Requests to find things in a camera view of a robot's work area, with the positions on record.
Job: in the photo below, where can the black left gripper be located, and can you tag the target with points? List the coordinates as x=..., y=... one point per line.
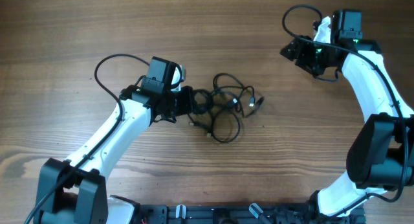
x=189, y=103

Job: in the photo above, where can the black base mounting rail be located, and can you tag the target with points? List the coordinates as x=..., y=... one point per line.
x=289, y=213

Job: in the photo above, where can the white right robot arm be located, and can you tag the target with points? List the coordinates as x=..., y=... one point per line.
x=379, y=163

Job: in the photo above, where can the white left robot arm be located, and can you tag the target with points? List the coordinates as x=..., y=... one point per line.
x=74, y=190

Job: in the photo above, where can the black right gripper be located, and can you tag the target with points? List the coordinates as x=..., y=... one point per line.
x=299, y=51

